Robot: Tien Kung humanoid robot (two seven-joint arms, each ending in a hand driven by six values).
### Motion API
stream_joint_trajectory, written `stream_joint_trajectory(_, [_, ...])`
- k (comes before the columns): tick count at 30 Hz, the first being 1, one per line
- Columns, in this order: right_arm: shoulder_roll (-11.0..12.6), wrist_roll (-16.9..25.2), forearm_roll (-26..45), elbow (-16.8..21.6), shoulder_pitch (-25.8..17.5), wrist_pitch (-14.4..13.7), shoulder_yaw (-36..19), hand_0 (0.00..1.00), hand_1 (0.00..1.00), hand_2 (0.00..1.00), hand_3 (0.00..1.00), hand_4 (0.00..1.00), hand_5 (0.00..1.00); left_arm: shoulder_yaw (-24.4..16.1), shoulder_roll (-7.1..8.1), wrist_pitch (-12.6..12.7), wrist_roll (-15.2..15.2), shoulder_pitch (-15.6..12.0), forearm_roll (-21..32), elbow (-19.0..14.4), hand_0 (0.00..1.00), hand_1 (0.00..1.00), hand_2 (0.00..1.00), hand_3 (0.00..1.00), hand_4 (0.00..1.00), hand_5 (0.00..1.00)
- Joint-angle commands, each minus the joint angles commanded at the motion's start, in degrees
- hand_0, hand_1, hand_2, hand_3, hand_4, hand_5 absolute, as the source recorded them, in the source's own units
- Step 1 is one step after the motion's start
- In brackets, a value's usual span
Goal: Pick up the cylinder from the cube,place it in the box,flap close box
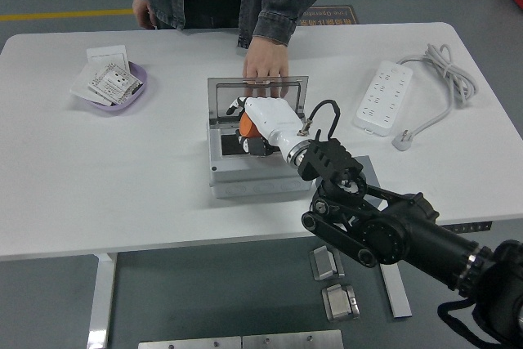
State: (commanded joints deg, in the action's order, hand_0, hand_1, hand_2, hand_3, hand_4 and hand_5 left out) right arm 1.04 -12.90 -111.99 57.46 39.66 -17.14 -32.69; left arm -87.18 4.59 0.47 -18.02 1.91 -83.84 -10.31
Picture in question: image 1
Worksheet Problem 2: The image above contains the person's right hand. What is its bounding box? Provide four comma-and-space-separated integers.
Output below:
132, 0, 159, 31

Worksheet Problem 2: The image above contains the person's left hand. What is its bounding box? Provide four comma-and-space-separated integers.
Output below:
243, 34, 289, 97

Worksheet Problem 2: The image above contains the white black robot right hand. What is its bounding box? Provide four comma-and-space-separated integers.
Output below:
226, 96, 308, 158

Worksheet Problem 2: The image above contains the orange cylinder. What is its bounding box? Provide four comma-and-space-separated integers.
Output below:
238, 110, 263, 139

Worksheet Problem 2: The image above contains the grey electrical box clear lid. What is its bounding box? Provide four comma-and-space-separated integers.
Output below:
206, 75, 318, 199

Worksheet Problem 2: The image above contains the grey cube with round hole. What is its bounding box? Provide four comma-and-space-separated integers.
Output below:
350, 155, 389, 211

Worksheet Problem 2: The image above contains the white socket panel printed label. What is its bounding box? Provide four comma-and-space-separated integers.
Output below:
87, 63, 144, 105

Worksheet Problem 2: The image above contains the brown floor sign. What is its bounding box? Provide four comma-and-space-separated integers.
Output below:
296, 6, 360, 26

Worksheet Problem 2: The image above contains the purple plastic tray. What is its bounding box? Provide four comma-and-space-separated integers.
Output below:
79, 60, 149, 113

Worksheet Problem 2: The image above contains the white flat panel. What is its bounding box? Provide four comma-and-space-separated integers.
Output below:
69, 65, 111, 107

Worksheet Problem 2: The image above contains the silver metal block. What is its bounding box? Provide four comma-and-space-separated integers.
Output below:
309, 245, 346, 282
321, 283, 361, 322

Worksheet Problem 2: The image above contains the grey metal plate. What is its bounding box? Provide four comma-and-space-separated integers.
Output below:
241, 329, 344, 349
137, 335, 243, 349

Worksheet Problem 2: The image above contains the plain white switch panel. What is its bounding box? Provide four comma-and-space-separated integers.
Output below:
86, 44, 131, 76

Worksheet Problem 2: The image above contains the white power strip with cord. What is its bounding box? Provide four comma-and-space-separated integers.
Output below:
353, 43, 479, 152

